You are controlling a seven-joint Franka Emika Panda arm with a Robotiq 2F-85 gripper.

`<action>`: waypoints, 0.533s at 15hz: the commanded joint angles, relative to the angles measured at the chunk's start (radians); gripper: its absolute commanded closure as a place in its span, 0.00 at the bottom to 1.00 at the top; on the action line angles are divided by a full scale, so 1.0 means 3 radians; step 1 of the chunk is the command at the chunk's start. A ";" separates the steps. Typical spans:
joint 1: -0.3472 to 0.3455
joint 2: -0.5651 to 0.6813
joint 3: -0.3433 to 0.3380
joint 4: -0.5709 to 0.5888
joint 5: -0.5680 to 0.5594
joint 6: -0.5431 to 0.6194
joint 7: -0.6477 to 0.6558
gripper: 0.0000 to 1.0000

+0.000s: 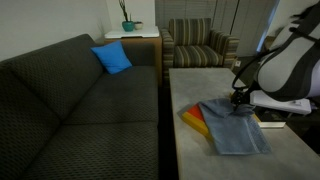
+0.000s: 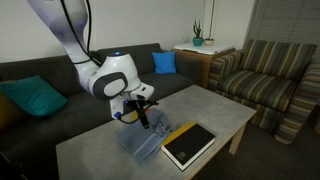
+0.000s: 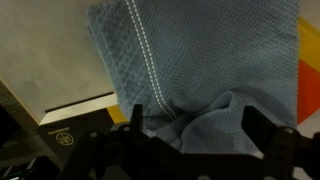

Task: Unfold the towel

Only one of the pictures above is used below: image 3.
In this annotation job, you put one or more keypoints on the blue waffle towel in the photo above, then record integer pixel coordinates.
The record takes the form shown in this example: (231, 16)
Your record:
(206, 60)

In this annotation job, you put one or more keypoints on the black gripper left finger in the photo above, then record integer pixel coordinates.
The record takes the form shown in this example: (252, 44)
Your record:
(136, 116)

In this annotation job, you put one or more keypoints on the red and yellow book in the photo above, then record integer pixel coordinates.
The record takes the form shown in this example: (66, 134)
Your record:
(308, 76)

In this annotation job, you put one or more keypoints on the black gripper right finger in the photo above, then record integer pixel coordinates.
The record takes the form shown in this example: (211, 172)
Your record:
(258, 128)

